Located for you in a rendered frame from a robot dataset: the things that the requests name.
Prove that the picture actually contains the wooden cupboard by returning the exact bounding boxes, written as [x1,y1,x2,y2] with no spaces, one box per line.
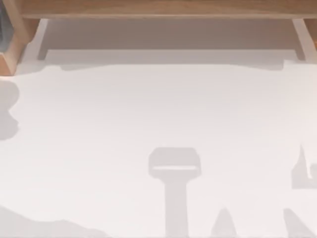
[19,0,317,52]

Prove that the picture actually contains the pale wooden drawer front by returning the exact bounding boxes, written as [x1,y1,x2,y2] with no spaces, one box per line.
[0,0,41,76]

